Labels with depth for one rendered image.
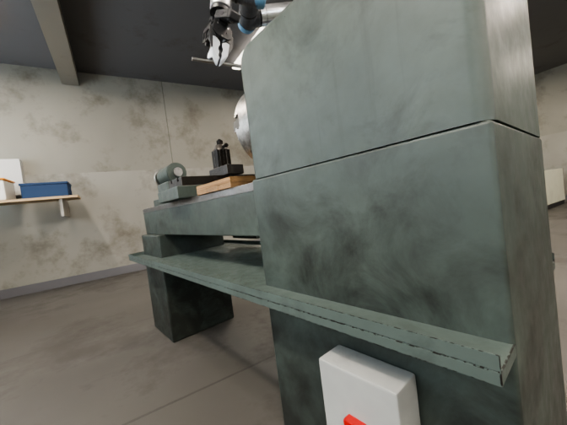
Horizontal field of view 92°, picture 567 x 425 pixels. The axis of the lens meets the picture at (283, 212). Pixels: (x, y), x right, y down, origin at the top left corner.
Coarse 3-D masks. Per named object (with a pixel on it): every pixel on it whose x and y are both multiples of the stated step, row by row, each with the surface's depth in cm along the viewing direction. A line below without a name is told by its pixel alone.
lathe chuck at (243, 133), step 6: (240, 102) 97; (240, 108) 96; (240, 114) 95; (246, 114) 92; (240, 120) 95; (246, 120) 92; (240, 126) 96; (246, 126) 93; (240, 132) 97; (246, 132) 94; (240, 138) 98; (246, 138) 96; (246, 144) 97; (246, 150) 100
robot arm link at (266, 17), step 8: (264, 8) 111; (272, 8) 111; (280, 8) 112; (240, 16) 109; (256, 16) 110; (264, 16) 111; (272, 16) 112; (240, 24) 113; (248, 24) 112; (256, 24) 113; (264, 24) 114; (248, 32) 116
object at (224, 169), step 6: (216, 168) 151; (222, 168) 146; (228, 168) 143; (234, 168) 145; (240, 168) 148; (210, 174) 157; (216, 174) 152; (222, 174) 147; (228, 174) 144; (234, 174) 148
